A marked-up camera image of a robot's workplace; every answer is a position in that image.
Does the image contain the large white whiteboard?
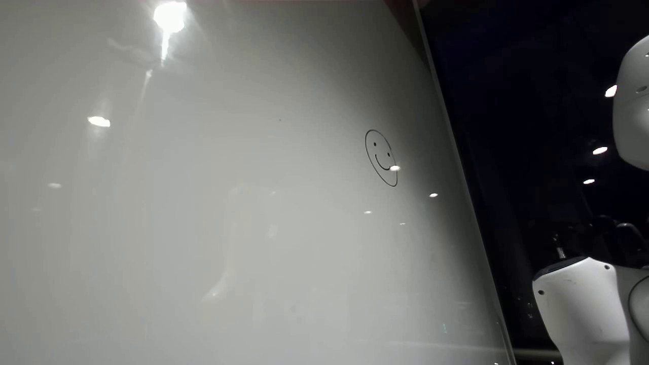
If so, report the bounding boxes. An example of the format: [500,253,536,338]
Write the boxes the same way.
[0,0,519,365]

